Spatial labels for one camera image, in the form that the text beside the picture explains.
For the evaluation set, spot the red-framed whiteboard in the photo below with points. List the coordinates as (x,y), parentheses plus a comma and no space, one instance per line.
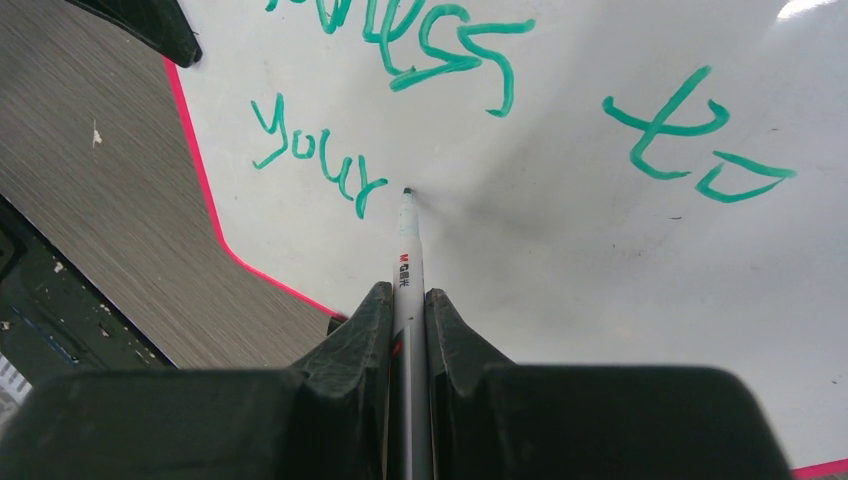
(596,181)

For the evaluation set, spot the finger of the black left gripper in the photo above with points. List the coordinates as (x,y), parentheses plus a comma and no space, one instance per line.
(159,24)

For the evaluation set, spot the whiteboard metal wire stand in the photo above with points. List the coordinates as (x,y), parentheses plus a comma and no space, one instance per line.
(335,322)

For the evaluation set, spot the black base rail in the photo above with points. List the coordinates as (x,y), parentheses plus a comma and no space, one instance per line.
(54,320)

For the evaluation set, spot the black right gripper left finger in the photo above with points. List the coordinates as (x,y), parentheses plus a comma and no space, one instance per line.
(322,417)

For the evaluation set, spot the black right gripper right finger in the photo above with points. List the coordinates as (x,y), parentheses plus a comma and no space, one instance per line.
(497,419)

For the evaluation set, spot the green whiteboard marker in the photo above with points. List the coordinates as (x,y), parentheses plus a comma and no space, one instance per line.
(410,447)

